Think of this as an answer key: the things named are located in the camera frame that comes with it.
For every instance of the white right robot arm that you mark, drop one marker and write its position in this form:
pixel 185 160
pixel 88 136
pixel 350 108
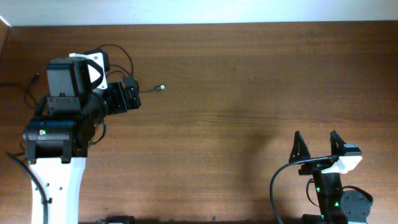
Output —
pixel 337 203

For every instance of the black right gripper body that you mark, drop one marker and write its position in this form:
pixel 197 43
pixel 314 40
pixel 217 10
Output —
pixel 313 168

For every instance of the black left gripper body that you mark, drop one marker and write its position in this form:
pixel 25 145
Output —
pixel 115 102

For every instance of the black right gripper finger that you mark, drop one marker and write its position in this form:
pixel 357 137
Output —
pixel 337 144
pixel 299 150

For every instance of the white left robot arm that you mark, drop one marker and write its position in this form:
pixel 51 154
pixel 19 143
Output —
pixel 62 129

